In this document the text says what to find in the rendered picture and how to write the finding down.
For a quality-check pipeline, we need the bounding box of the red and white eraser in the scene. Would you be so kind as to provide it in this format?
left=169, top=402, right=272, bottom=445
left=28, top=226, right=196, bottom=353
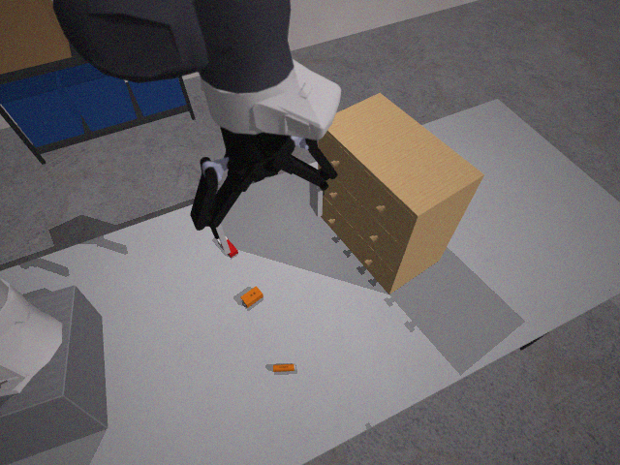
left=217, top=238, right=238, bottom=257

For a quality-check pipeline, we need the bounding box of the small tan wooden chest of drawers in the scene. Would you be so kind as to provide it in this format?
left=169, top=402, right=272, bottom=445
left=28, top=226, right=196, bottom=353
left=324, top=93, right=484, bottom=295

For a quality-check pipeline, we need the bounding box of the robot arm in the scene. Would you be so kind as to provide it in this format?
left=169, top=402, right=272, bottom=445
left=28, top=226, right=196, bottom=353
left=0, top=0, right=341, bottom=396

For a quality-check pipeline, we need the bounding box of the orange aa battery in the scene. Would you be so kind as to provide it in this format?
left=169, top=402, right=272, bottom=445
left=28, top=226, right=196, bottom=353
left=273, top=364, right=296, bottom=372

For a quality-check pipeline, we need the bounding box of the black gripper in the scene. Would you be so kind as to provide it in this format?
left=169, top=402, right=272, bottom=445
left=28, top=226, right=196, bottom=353
left=190, top=127, right=338, bottom=254

